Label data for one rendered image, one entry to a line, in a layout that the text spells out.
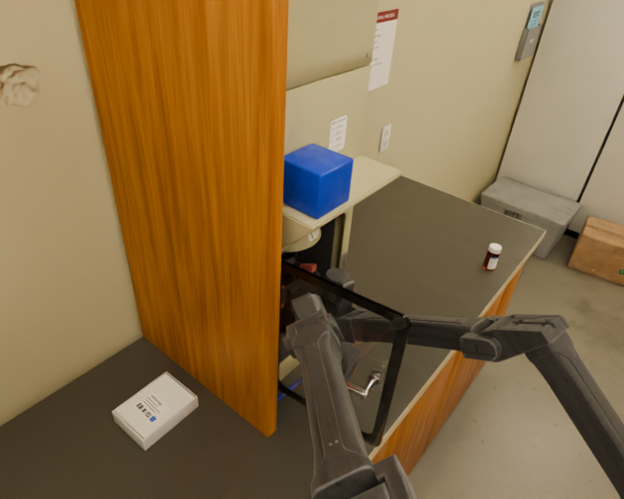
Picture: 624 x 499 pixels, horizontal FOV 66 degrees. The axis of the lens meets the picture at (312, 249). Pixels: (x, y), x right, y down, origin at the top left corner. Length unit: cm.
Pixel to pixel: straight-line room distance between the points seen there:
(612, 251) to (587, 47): 133
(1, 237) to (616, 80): 348
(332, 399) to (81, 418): 87
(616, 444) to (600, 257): 294
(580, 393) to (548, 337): 10
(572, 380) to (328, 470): 48
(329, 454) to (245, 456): 71
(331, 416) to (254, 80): 46
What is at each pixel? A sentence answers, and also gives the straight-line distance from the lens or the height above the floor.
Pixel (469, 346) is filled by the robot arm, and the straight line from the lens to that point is 89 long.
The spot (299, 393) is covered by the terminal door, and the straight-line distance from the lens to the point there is 120.
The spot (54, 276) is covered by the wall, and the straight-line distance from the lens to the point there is 127.
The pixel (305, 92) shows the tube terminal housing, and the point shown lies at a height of 170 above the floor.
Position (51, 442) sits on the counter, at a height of 94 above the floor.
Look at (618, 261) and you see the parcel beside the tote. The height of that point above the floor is 17.
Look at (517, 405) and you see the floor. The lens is 274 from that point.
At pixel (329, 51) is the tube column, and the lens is 94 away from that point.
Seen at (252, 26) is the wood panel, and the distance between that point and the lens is 71.
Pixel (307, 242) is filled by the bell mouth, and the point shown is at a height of 133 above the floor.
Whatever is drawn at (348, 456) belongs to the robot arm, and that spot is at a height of 156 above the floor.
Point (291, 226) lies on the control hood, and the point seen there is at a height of 149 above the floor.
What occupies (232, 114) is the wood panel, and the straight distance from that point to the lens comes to 78.
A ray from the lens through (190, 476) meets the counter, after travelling 120.
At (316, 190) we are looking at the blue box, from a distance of 85.
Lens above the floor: 198
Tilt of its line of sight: 36 degrees down
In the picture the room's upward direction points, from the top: 4 degrees clockwise
